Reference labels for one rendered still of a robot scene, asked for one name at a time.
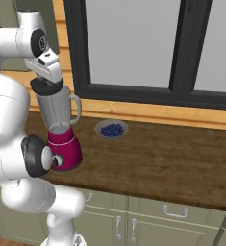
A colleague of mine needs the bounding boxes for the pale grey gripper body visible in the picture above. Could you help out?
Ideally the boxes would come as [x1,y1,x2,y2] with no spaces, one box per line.
[24,58,64,85]

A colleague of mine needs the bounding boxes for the black blender lid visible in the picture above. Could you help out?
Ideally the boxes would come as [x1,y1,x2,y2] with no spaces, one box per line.
[30,76,65,97]

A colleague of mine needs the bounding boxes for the blender with magenta base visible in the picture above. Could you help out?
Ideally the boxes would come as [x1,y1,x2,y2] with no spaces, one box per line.
[35,85,84,172]

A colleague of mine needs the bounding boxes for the blueberries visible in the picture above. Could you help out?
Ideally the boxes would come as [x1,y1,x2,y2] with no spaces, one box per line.
[100,122,125,138]

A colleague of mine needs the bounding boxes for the grey bowl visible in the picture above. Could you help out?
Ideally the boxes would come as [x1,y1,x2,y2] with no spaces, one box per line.
[94,118,130,141]

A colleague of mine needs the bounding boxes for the green drawer front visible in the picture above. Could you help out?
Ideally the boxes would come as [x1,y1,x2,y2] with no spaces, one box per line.
[128,196,226,229]
[79,188,129,216]

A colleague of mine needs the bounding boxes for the green cupboard door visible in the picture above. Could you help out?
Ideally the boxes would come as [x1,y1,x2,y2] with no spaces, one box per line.
[127,216,222,246]
[0,185,50,246]
[73,209,129,246]

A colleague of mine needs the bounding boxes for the green wall cupboard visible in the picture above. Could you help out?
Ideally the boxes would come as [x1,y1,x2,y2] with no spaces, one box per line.
[0,0,61,72]

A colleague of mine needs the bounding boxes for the black window frame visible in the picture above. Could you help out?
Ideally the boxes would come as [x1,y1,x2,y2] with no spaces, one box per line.
[63,0,226,111]

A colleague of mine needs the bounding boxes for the white drawer handle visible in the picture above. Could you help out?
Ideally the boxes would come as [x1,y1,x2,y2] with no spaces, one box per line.
[85,191,95,203]
[163,204,188,219]

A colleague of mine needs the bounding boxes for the white cupboard door handle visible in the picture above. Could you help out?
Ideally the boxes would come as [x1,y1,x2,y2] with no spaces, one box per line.
[130,218,138,245]
[114,215,123,243]

